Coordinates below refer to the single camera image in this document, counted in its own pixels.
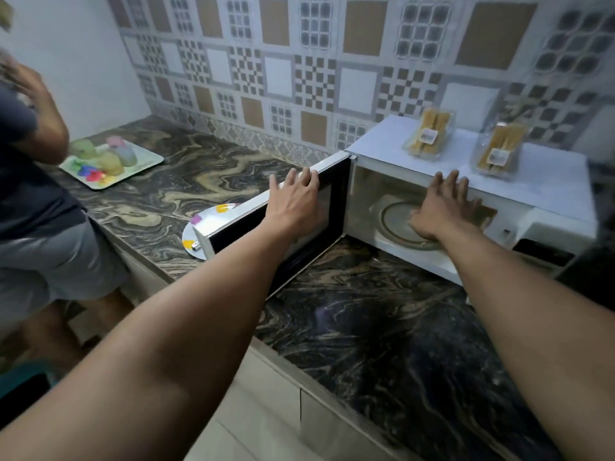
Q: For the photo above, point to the person's right forearm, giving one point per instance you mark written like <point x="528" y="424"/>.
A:
<point x="538" y="331"/>

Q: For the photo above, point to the beige base cabinet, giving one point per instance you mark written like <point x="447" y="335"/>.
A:
<point x="269" y="417"/>

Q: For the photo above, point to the person's right hand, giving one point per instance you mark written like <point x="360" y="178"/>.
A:
<point x="442" y="215"/>

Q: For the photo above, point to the white microwave oven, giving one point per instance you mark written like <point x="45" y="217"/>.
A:
<point x="528" y="187"/>

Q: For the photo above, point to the red plastic lid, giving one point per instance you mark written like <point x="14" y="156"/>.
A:
<point x="96" y="176"/>

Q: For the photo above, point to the person's right little finger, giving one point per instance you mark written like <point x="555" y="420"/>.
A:
<point x="473" y="206"/>

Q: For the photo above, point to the person's left forearm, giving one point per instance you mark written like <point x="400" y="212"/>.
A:
<point x="168" y="340"/>

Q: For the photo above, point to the white microwave door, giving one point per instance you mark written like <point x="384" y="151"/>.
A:
<point x="240" y="225"/>

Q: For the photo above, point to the clear packet of yellow crackers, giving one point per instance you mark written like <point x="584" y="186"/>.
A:
<point x="429" y="134"/>
<point x="499" y="151"/>

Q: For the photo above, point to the pale blue plastic cup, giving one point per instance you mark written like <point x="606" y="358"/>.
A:
<point x="126" y="156"/>

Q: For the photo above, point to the light green plastic tray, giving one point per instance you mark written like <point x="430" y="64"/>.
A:
<point x="144" y="160"/>

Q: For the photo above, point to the glass microwave turntable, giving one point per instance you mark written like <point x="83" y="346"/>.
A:
<point x="396" y="223"/>

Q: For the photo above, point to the person's right thumb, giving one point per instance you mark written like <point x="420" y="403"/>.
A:
<point x="418" y="219"/>

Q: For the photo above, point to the person's left hand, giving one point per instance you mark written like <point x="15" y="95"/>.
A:
<point x="290" y="206"/>

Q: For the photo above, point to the person's right middle finger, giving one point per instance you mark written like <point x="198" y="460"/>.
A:
<point x="450" y="183"/>

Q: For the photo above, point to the teal plastic stool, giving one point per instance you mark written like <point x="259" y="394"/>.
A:
<point x="24" y="384"/>

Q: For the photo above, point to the pink plastic cup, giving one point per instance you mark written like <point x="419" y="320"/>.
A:
<point x="116" y="141"/>

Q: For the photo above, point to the white plate with coloured spots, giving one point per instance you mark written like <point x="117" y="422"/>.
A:
<point x="211" y="214"/>

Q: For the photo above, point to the person's left little finger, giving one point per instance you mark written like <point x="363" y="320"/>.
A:
<point x="273" y="184"/>

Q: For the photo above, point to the person's left middle finger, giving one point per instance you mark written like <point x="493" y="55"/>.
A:
<point x="304" y="180"/>

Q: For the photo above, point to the yellow plastic cup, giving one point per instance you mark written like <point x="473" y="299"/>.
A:
<point x="111" y="164"/>

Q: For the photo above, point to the green plastic cup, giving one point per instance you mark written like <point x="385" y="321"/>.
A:
<point x="84" y="148"/>

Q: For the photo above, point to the blue plastic lid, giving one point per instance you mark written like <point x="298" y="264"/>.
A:
<point x="85" y="170"/>

